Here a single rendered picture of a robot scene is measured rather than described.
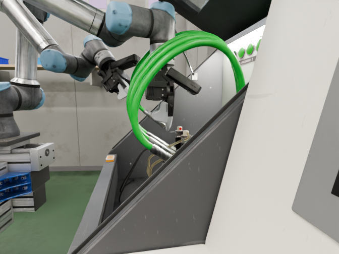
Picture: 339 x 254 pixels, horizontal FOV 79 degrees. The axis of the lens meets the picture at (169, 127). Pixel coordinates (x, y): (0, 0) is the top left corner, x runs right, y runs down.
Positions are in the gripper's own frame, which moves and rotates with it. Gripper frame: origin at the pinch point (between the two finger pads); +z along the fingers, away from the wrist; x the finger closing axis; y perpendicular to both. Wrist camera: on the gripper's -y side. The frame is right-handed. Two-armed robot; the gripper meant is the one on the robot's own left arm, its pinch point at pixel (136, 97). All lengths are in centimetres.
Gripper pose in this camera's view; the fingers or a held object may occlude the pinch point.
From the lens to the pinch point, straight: 76.4
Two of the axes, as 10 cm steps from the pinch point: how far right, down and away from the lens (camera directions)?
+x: -4.2, -0.9, -9.0
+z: 5.6, 7.6, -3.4
